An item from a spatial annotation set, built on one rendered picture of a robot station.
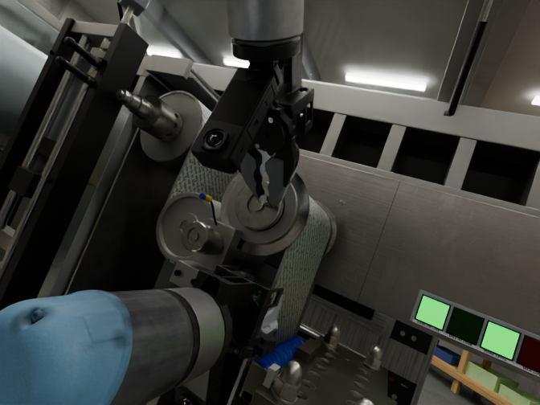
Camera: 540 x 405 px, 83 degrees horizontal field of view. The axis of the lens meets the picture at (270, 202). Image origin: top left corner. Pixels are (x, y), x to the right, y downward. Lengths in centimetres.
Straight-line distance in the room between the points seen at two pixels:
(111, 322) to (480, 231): 71
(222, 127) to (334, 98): 62
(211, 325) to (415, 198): 60
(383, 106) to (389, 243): 35
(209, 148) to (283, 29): 13
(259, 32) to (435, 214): 58
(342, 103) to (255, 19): 60
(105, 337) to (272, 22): 27
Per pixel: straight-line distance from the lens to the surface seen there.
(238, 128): 30
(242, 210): 46
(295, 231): 45
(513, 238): 80
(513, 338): 79
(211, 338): 27
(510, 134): 86
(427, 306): 75
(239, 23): 32
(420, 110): 86
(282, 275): 47
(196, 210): 53
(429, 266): 76
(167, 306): 24
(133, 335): 21
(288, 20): 32
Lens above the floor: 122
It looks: 5 degrees up
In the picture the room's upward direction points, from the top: 21 degrees clockwise
